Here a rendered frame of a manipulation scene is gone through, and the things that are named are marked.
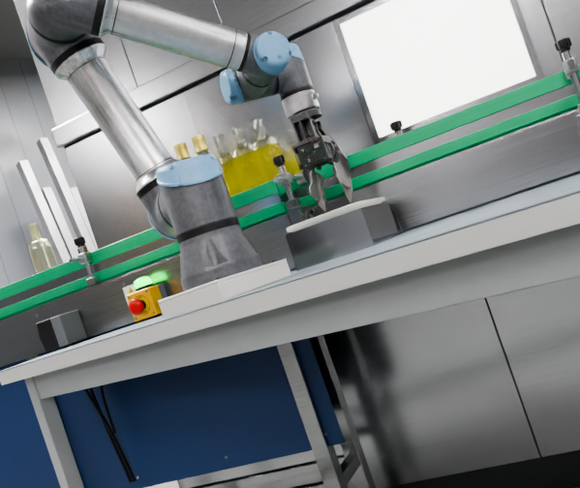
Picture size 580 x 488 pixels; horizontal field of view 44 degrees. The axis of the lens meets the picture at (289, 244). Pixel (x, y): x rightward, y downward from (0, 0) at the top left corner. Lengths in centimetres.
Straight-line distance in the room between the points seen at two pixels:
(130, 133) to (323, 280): 57
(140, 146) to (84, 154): 88
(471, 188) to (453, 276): 69
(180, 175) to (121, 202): 96
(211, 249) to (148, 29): 42
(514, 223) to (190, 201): 61
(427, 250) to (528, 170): 74
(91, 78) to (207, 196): 35
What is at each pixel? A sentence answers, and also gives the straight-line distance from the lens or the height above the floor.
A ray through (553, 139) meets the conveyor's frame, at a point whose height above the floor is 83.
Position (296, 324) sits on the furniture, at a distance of 113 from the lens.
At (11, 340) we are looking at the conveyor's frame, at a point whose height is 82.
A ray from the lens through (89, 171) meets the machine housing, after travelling 227.
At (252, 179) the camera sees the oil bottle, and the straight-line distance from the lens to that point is 180.
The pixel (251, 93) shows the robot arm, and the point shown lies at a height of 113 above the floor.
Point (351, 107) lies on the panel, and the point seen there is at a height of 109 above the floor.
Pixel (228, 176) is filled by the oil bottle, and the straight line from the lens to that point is 183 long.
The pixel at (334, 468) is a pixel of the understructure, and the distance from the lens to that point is 174.
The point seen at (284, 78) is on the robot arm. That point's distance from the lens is 154.
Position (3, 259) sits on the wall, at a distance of 504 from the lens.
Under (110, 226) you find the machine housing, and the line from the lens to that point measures 224.
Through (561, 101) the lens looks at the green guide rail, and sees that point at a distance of 163.
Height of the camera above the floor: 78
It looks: 1 degrees up
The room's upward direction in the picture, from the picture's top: 19 degrees counter-clockwise
